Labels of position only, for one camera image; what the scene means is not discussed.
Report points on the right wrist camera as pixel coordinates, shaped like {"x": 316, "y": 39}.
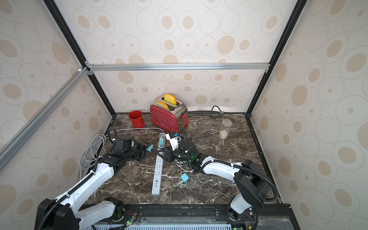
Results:
{"x": 174, "y": 140}

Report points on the left aluminium rail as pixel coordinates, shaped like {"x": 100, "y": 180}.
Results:
{"x": 21, "y": 138}

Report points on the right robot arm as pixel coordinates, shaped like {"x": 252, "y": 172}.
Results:
{"x": 255, "y": 188}

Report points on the red metal cup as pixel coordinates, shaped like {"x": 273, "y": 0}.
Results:
{"x": 137, "y": 119}

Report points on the horizontal aluminium rail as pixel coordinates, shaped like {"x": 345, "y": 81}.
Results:
{"x": 179, "y": 67}

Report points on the front yellow toast slice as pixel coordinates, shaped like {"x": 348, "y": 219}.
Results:
{"x": 163, "y": 105}

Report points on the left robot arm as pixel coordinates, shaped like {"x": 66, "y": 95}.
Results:
{"x": 63, "y": 212}

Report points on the yellow toast slice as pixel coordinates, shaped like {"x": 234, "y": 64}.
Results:
{"x": 163, "y": 105}
{"x": 170, "y": 99}

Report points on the red toaster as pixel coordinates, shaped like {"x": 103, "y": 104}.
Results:
{"x": 170, "y": 120}

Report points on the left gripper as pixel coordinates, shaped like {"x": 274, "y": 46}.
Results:
{"x": 143, "y": 146}

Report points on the rear yellow toast slice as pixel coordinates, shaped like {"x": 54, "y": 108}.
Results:
{"x": 170, "y": 99}

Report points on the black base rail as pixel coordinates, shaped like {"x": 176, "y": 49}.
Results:
{"x": 178, "y": 217}

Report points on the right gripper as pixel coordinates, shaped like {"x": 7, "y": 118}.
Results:
{"x": 168, "y": 154}

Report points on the white power strip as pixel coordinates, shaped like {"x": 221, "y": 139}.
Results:
{"x": 156, "y": 186}

